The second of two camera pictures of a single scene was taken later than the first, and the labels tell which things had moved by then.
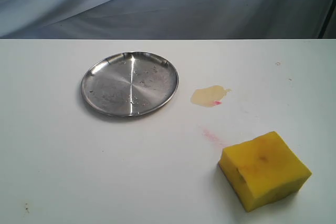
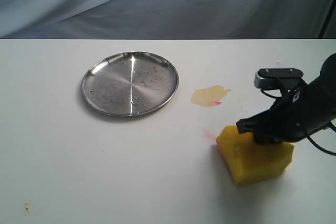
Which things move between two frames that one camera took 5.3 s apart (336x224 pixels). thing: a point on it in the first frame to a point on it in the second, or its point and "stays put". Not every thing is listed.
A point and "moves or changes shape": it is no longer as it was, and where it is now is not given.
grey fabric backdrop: [167, 5] stays put
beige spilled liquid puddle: [209, 96] stays put
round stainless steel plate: [129, 84] stays put
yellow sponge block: [264, 171] moves or changes shape
